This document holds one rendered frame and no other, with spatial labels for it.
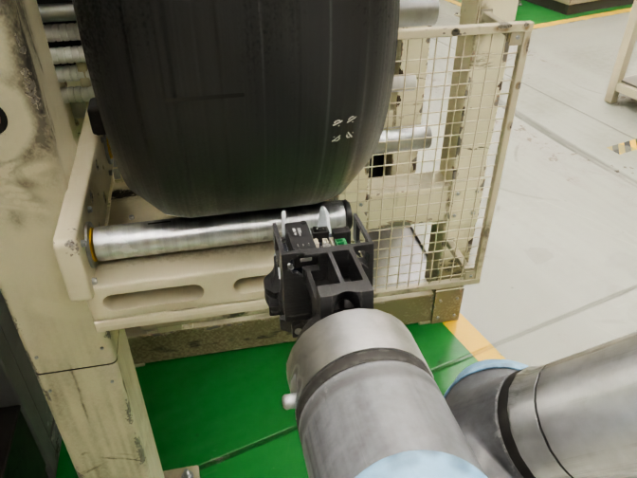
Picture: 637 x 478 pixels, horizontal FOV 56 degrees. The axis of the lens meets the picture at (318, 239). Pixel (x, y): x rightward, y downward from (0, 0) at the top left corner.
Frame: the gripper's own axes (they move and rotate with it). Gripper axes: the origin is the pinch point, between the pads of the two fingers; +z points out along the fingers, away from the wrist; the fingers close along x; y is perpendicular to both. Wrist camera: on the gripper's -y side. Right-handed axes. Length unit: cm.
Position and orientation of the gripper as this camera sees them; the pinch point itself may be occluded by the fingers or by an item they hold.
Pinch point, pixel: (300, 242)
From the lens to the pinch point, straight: 59.5
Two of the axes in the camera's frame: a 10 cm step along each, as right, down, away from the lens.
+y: -0.2, -8.7, -4.9
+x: -9.8, 1.2, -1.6
